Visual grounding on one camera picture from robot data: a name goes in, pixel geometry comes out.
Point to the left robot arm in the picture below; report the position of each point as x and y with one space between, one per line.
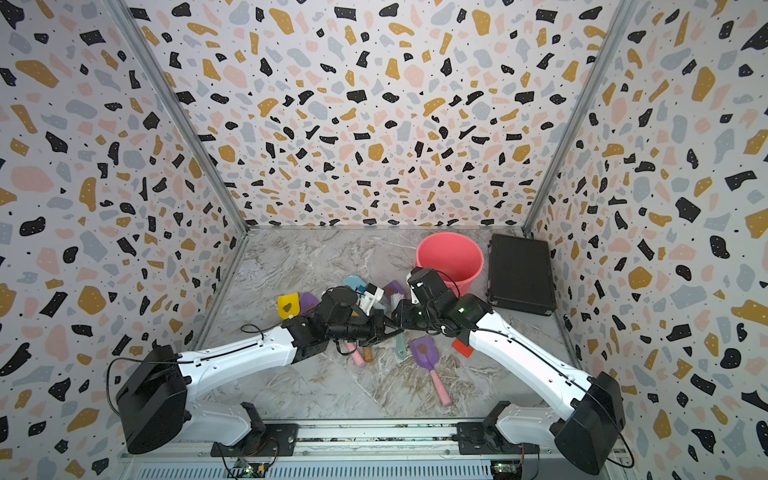
163 399

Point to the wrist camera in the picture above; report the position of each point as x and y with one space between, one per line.
412 279
371 299

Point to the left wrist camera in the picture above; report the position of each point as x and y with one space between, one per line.
371 299

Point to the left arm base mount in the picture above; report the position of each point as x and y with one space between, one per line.
273 439

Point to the pink plastic bucket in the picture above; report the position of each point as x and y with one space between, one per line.
456 258

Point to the light blue trowel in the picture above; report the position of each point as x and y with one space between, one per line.
355 283

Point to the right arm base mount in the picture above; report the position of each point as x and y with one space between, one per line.
492 441

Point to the black case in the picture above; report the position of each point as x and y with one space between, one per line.
520 275

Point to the red block front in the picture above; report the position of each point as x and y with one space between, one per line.
462 349

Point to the purple trowel pink handle back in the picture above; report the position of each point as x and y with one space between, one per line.
394 288

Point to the purple trowel pink handle front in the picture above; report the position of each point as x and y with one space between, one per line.
426 356

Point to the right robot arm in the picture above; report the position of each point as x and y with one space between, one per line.
583 415

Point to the yellow trowel blue handle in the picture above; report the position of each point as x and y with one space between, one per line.
288 306

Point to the purple trowel pink handle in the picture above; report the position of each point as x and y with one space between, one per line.
355 354
426 356
394 288
307 302

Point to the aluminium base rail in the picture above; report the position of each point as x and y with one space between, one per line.
358 449

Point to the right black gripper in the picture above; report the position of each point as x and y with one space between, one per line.
402 310

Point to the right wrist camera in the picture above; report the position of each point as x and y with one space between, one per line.
412 279

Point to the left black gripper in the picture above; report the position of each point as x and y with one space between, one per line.
377 331

